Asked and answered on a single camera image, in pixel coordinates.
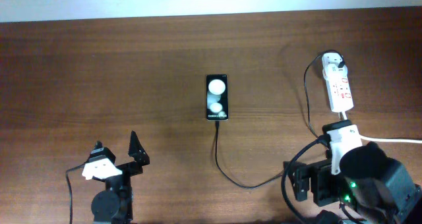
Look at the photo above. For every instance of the black Galaxy flip phone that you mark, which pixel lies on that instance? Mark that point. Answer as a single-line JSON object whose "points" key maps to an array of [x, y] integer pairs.
{"points": [[217, 108]]}

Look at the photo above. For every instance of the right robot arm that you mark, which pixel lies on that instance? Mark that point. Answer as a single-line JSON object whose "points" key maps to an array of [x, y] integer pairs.
{"points": [[377, 187]]}

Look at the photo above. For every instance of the white power strip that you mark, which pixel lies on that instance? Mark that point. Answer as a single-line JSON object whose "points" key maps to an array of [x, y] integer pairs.
{"points": [[339, 95]]}

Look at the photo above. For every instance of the white USB charger adapter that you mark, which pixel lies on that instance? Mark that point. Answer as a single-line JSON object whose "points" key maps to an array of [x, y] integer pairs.
{"points": [[334, 66]]}

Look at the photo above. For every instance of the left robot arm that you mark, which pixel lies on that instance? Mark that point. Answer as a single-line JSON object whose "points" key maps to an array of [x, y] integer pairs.
{"points": [[115, 203]]}

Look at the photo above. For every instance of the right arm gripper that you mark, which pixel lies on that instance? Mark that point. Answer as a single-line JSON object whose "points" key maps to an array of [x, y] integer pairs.
{"points": [[318, 172]]}

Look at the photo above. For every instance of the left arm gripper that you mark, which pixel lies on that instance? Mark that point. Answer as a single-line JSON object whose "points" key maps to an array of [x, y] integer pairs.
{"points": [[136, 151]]}

